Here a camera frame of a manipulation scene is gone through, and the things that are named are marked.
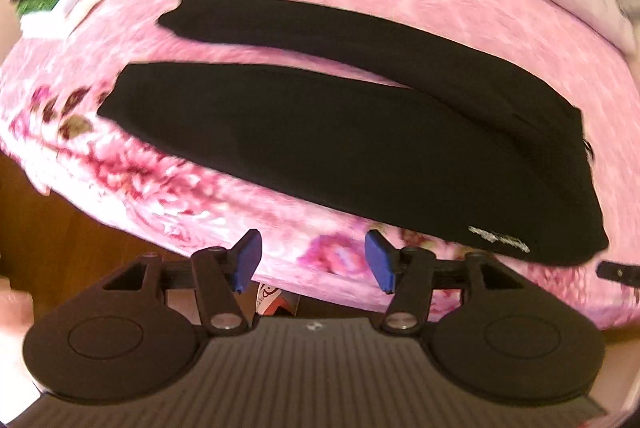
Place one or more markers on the cream folded garment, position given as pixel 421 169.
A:
pixel 57 23

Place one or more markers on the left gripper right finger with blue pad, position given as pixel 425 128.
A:
pixel 407 275

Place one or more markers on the pink floral blanket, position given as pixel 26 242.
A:
pixel 50 126

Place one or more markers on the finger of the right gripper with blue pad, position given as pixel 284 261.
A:
pixel 627 275

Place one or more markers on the black trousers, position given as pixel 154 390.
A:
pixel 451 142

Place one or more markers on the red white slipper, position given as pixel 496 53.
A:
pixel 274 302

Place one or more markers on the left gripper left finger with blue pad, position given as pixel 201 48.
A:
pixel 219 274

